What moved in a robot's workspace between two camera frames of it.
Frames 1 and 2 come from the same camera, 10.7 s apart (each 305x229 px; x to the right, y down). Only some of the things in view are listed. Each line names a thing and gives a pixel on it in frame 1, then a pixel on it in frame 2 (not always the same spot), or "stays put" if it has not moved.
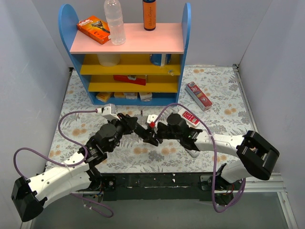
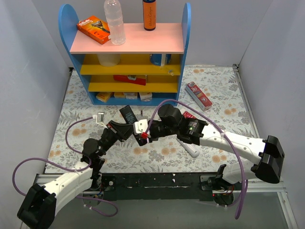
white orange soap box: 133,96 stays put
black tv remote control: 145,134 → 128,115
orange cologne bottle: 149,7 stays put
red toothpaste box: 198,96 stays put
